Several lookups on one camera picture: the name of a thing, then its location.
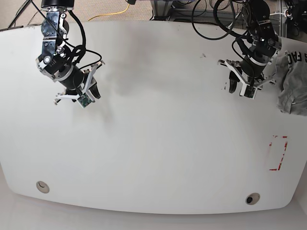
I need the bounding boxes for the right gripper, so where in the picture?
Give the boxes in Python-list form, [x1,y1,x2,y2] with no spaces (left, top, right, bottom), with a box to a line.
[54,61,104,104]

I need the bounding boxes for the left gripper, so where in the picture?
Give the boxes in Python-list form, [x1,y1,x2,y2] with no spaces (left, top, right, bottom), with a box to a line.
[217,59,277,93]

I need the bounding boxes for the grey t-shirt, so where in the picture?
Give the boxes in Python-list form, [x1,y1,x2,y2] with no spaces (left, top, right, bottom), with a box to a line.
[274,50,307,116]

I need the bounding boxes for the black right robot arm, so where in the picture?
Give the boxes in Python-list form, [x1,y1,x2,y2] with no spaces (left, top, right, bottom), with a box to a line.
[36,0,104,108]

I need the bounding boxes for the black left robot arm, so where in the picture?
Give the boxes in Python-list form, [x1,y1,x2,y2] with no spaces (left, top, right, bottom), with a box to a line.
[213,0,282,99]

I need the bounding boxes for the red tape rectangle marking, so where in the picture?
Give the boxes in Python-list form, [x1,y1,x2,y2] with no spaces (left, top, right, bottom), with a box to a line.
[266,135,288,172]

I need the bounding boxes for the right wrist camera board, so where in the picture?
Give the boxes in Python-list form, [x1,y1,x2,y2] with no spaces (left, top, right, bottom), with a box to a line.
[77,93,94,108]

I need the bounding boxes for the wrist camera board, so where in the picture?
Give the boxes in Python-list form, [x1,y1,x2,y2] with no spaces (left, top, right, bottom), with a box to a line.
[239,84,258,99]
[77,93,94,108]

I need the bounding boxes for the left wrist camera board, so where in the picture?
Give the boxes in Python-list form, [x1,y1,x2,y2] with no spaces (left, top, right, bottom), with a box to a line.
[239,84,258,99]

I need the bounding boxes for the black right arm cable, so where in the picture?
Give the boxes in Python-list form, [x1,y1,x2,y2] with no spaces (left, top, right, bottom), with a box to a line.
[64,11,103,72]

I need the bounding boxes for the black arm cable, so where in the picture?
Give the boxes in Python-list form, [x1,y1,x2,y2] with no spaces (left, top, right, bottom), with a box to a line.
[64,11,103,72]
[191,0,252,63]

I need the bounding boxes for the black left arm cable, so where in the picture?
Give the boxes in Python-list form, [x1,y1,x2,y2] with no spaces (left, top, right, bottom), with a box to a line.
[191,0,252,63]

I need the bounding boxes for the white cable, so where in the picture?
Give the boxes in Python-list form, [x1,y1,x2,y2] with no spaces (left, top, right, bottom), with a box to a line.
[230,10,286,27]

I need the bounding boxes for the yellow cable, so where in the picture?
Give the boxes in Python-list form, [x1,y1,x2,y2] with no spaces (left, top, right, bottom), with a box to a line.
[87,3,130,22]

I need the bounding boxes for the left table cable grommet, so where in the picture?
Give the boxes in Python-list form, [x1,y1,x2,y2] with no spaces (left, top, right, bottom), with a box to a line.
[36,181,50,194]

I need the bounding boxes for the table cable grommet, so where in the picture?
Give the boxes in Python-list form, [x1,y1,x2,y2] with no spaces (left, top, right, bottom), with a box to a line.
[245,193,260,206]
[36,181,50,194]

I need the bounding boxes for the right table cable grommet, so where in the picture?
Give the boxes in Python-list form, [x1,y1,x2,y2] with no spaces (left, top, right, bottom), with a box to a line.
[245,193,260,206]

